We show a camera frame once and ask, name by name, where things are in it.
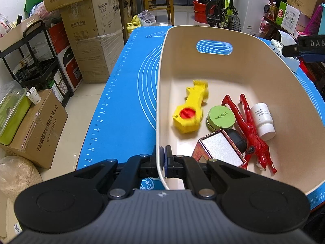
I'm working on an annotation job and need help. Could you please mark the white refrigerator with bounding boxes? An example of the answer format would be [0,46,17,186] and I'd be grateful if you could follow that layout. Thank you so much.
[229,0,277,36]

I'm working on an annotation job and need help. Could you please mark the white pill bottle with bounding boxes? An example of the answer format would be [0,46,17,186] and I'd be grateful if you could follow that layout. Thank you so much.
[250,103,276,141]

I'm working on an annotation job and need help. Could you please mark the red hero figure toy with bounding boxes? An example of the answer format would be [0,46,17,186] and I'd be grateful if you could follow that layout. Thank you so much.
[222,94,278,174]

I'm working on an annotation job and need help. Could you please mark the beige plastic basket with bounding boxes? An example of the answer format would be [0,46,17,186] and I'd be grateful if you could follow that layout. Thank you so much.
[155,25,325,196]

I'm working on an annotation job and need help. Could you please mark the low taped cardboard box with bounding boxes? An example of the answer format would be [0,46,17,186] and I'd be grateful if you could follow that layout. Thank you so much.
[0,89,68,169]

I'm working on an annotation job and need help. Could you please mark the black earbuds case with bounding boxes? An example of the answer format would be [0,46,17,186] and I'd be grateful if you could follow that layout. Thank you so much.
[225,129,248,154]

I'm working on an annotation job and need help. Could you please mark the blue silicone baking mat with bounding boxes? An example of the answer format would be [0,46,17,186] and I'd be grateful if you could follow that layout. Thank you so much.
[76,25,325,210]

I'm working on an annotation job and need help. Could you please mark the green black bicycle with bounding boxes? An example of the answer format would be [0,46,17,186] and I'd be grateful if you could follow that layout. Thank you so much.
[206,0,244,31]

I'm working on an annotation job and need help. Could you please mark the green lidded lunch box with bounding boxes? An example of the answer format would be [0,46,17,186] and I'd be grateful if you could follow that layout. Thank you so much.
[0,81,31,146]

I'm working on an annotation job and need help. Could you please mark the black metal cart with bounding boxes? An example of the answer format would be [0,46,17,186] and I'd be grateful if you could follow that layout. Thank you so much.
[0,20,74,107]

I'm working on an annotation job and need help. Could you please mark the red patterned gift box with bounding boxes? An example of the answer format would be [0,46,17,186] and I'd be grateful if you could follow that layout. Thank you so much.
[191,129,246,169]

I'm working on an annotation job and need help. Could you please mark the wrapped brown cardboard box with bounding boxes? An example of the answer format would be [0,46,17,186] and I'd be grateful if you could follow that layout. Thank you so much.
[74,29,125,84]

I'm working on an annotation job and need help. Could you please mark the red plastic bucket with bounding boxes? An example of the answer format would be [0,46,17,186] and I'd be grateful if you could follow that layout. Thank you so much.
[193,0,211,23]

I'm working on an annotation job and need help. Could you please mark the green round tin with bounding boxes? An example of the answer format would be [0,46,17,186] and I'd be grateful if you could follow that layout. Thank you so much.
[206,105,236,132]

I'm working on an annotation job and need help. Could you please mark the pink gift bag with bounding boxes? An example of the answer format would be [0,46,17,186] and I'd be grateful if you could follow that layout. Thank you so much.
[305,4,325,35]

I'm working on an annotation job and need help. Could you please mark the white paper cup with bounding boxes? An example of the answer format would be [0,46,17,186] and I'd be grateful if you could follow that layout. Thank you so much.
[26,87,41,105]

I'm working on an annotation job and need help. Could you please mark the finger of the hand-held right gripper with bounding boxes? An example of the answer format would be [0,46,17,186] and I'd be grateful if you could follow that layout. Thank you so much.
[282,34,325,62]

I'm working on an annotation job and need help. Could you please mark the clear plastic bag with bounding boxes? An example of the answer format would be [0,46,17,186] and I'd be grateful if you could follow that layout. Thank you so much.
[138,10,156,26]

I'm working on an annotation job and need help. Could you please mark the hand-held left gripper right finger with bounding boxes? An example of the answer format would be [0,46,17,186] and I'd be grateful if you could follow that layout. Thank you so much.
[165,146,250,200]

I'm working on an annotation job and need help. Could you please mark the green white product box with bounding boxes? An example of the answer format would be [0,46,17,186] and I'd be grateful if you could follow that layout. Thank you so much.
[275,1,301,32]

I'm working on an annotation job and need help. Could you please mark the large brown cardboard box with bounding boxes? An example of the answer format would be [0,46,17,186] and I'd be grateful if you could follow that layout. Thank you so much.
[60,0,125,40]

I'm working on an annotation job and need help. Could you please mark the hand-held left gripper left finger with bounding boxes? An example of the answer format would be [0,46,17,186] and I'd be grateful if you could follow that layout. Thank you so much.
[74,145,164,200]

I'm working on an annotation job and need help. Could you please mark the white tissue box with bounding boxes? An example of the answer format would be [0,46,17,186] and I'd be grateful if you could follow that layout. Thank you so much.
[270,32,301,73]

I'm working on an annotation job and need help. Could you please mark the yellow plastic jug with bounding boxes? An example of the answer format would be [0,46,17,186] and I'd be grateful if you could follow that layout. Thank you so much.
[126,15,141,35]

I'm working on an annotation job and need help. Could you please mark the red white appliance box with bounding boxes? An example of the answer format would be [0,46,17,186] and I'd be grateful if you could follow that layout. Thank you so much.
[48,22,83,92]

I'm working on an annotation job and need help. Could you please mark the yellow plastic toy tool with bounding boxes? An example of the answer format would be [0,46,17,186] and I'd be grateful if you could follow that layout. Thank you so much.
[173,80,209,134]

